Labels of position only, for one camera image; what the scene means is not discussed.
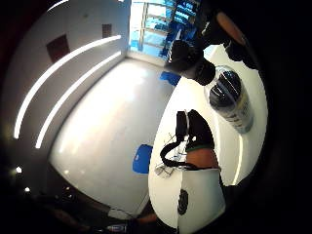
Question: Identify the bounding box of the clear bottle with black cap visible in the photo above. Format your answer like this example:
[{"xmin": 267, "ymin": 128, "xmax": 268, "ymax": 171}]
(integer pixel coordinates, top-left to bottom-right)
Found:
[{"xmin": 194, "ymin": 59, "xmax": 254, "ymax": 135}]

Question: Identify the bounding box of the blue chair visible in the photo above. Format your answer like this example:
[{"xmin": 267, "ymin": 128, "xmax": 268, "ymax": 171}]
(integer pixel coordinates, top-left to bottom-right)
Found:
[
  {"xmin": 159, "ymin": 70, "xmax": 182, "ymax": 87},
  {"xmin": 132, "ymin": 143, "xmax": 154, "ymax": 176}
]

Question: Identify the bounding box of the the person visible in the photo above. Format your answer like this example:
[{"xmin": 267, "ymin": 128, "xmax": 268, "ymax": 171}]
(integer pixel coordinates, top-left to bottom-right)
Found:
[{"xmin": 193, "ymin": 0, "xmax": 261, "ymax": 71}]

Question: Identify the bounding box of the large window with frames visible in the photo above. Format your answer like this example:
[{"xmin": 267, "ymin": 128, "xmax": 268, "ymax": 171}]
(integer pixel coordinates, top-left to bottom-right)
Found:
[{"xmin": 128, "ymin": 0, "xmax": 174, "ymax": 59}]

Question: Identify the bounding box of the blue shelf rack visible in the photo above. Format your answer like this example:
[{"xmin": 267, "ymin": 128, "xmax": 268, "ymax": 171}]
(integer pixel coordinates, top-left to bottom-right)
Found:
[{"xmin": 164, "ymin": 0, "xmax": 204, "ymax": 50}]

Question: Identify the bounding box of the long white light strip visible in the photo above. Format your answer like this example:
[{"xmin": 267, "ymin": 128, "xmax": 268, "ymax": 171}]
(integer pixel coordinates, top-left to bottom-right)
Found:
[
  {"xmin": 13, "ymin": 34, "xmax": 122, "ymax": 140},
  {"xmin": 34, "ymin": 50, "xmax": 123, "ymax": 150}
]

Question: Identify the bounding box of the thin grey cable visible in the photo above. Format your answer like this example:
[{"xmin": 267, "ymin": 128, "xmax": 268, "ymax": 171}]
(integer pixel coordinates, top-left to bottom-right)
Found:
[{"xmin": 154, "ymin": 132, "xmax": 187, "ymax": 178}]

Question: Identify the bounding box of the black camera device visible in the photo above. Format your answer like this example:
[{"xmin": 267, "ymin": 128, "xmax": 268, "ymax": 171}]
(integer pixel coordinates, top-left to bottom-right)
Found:
[{"xmin": 165, "ymin": 38, "xmax": 205, "ymax": 79}]

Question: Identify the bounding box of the small dark red wall panel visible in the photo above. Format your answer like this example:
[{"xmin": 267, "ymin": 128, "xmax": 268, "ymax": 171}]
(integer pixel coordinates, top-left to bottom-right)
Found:
[{"xmin": 101, "ymin": 23, "xmax": 113, "ymax": 39}]

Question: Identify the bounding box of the large dark red wall panel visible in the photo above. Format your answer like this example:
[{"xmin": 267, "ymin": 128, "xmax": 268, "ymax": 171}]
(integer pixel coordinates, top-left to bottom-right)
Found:
[{"xmin": 45, "ymin": 33, "xmax": 71, "ymax": 64}]

